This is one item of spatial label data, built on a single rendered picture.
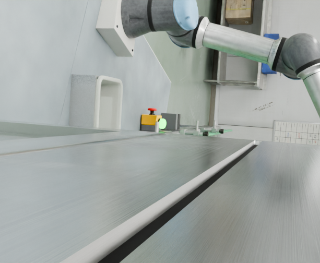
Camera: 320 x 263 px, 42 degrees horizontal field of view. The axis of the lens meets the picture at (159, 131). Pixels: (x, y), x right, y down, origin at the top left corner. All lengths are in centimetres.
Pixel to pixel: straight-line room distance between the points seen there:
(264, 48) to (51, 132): 109
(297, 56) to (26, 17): 77
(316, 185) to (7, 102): 88
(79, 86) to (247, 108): 618
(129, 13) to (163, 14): 11
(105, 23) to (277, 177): 122
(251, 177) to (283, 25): 725
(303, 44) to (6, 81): 84
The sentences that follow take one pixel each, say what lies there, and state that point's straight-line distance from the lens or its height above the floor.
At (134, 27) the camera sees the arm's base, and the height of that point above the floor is 85.
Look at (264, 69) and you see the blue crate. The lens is 666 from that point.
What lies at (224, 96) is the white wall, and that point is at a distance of 733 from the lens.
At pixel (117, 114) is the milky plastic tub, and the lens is 133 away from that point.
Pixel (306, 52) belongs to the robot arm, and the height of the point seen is 139.
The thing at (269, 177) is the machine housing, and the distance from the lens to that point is 17.
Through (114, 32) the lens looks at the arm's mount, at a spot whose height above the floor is 80.
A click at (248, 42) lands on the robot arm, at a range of 146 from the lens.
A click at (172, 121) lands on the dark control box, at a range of 201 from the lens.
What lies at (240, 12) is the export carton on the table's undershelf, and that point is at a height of 49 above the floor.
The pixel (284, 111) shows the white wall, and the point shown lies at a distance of 724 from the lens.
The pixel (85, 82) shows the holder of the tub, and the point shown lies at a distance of 120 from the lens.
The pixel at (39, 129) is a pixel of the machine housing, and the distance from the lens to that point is 46.
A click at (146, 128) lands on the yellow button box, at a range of 176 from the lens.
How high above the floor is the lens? 136
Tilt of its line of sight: 17 degrees down
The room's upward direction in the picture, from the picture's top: 95 degrees clockwise
